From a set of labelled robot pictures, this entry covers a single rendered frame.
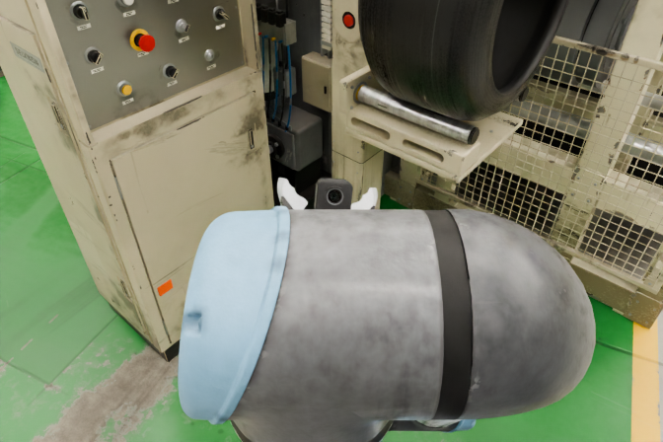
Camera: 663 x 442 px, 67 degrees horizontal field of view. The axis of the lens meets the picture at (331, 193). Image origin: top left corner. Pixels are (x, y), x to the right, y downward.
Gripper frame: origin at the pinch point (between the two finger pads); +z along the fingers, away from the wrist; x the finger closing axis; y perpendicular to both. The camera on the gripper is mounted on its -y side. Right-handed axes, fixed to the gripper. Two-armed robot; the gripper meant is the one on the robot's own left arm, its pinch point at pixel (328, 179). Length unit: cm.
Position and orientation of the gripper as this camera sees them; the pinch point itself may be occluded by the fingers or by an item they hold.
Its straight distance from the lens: 79.2
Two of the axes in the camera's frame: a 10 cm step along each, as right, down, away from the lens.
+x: 9.9, 1.1, 0.8
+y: -1.4, 7.7, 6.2
